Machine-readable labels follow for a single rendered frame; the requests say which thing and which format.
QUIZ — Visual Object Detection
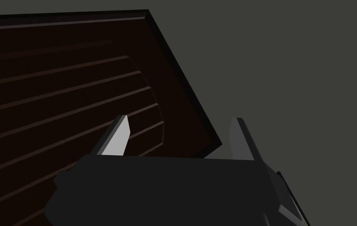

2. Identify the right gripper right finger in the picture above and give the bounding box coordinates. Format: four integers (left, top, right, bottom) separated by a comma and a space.
229, 117, 264, 164

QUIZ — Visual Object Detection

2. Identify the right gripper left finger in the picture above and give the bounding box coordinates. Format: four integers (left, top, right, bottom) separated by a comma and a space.
90, 114, 131, 157

